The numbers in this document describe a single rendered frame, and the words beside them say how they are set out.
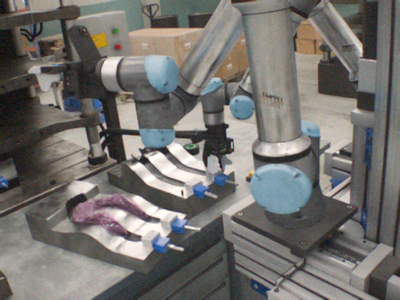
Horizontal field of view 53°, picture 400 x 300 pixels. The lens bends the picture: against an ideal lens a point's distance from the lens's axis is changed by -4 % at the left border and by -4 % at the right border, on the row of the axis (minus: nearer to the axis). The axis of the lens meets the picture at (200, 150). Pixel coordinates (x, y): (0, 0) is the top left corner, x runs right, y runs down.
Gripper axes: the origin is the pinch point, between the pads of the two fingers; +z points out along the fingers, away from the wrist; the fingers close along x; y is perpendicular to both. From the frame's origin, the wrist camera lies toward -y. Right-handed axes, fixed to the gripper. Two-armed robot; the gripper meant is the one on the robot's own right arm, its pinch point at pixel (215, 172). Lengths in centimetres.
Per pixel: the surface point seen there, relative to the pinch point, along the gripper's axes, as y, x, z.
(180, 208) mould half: -1.2, -17.8, 6.9
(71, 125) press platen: -76, -16, -10
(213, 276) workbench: 2.8, -9.3, 41.4
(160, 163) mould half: -24.4, -6.2, -0.1
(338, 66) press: -145, 375, 52
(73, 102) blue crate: -377, 135, 63
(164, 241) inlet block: 12.8, -36.8, 4.0
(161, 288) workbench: 2.7, -34.7, 29.8
